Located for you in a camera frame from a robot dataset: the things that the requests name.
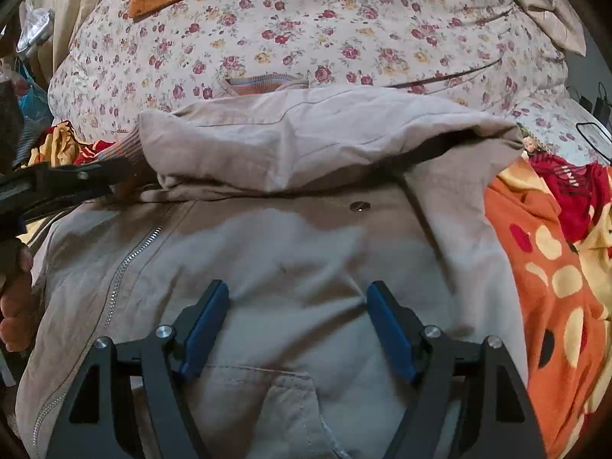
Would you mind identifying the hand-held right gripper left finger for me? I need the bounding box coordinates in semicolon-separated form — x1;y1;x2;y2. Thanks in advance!
45;280;231;459

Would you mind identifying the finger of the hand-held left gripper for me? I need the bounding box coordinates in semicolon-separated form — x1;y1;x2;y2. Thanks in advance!
36;157;133;204

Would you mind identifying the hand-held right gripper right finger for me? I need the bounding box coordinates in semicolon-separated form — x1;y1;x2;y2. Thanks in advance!
366;280;548;459

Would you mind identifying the beige zip jacket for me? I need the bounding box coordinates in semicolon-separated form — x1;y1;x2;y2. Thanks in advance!
14;73;529;459

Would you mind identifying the person's left hand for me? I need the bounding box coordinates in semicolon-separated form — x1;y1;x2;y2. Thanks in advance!
0;239;34;352

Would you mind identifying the blue cloth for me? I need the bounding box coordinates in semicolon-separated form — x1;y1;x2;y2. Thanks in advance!
16;79;54;126

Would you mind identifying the clear plastic bag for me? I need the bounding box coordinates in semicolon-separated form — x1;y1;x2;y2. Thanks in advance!
16;0;57;54

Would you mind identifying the orange spotted printed blanket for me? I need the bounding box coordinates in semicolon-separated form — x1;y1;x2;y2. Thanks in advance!
26;122;612;459

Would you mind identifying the beige curtain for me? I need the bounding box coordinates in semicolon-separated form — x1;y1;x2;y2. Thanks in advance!
29;0;126;88

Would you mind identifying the red printed cloth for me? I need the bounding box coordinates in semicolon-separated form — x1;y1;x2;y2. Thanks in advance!
528;153;612;244

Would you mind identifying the floral quilt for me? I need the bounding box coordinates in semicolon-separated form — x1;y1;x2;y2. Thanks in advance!
48;0;612;166

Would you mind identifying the black charger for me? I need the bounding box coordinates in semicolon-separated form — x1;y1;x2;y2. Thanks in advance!
566;82;612;122

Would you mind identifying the beige cloth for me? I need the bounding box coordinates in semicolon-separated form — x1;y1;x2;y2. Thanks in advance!
492;0;587;56

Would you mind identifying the black cable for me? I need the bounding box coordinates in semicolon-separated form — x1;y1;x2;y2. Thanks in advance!
575;122;612;164

